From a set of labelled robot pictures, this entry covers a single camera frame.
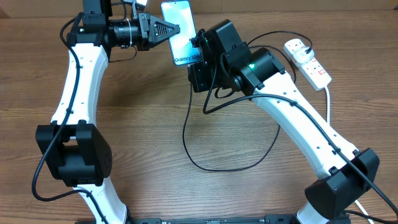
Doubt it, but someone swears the Samsung Galaxy smartphone blue screen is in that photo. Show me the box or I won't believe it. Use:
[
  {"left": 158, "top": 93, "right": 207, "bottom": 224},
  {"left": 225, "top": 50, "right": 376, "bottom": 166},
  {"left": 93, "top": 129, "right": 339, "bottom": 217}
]
[{"left": 161, "top": 0, "right": 201, "bottom": 66}]

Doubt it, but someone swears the black USB charging cable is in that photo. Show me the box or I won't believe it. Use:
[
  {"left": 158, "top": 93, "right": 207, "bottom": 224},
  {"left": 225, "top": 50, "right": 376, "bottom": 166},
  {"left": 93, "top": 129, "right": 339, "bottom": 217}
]
[{"left": 182, "top": 30, "right": 313, "bottom": 172}]

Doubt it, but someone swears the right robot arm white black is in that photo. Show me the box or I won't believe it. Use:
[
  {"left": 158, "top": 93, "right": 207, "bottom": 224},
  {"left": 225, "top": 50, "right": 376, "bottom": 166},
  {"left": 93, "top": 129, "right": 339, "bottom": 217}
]
[{"left": 188, "top": 20, "right": 379, "bottom": 223}]

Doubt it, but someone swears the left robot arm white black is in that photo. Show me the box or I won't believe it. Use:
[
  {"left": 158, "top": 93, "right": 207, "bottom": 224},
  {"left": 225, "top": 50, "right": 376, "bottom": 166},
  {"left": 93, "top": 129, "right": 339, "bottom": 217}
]
[{"left": 35, "top": 0, "right": 180, "bottom": 223}]

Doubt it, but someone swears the white charger plug adapter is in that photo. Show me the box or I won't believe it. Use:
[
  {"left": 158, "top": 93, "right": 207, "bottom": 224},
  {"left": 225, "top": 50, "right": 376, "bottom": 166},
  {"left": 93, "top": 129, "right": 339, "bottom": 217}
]
[{"left": 293, "top": 47, "right": 315, "bottom": 66}]

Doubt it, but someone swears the white power strip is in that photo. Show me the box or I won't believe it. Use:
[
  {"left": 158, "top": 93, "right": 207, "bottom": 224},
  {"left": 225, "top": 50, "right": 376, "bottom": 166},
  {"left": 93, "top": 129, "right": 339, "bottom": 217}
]
[{"left": 284, "top": 39, "right": 331, "bottom": 91}]

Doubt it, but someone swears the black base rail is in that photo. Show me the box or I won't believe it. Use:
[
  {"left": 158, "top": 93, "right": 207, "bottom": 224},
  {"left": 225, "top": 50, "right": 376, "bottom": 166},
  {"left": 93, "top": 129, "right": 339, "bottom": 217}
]
[{"left": 126, "top": 214, "right": 299, "bottom": 224}]

